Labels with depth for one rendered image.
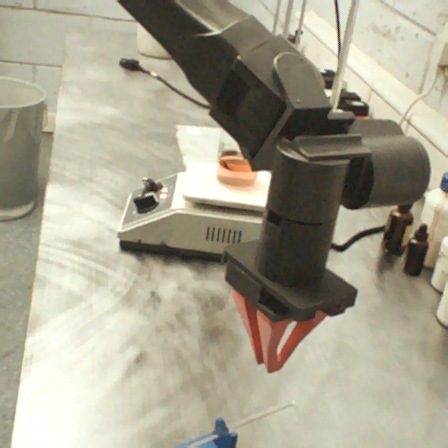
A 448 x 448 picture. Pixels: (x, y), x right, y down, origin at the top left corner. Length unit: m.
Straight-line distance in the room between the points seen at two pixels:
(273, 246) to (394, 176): 0.11
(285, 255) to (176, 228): 0.40
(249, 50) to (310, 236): 0.15
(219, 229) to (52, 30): 2.47
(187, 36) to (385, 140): 0.18
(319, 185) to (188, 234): 0.44
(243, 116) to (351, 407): 0.33
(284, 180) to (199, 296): 0.38
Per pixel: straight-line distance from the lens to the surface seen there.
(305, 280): 0.57
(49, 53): 3.36
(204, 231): 0.95
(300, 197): 0.54
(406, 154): 0.59
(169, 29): 0.61
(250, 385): 0.77
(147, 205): 0.98
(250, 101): 0.58
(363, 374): 0.82
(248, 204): 0.94
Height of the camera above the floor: 1.23
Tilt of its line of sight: 27 degrees down
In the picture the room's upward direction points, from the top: 9 degrees clockwise
